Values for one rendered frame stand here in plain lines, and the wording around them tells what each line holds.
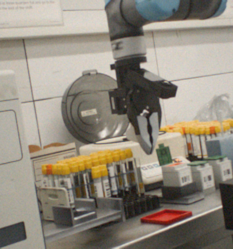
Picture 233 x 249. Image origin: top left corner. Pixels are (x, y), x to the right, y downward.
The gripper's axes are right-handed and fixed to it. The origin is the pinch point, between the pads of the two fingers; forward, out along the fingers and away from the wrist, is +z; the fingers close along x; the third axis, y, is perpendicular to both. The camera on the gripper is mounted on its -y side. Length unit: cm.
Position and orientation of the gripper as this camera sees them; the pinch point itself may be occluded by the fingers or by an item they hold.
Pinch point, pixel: (150, 148)
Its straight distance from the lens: 116.8
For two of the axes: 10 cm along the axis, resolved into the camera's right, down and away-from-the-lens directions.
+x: -7.5, 1.5, -6.5
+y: -6.4, 0.6, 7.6
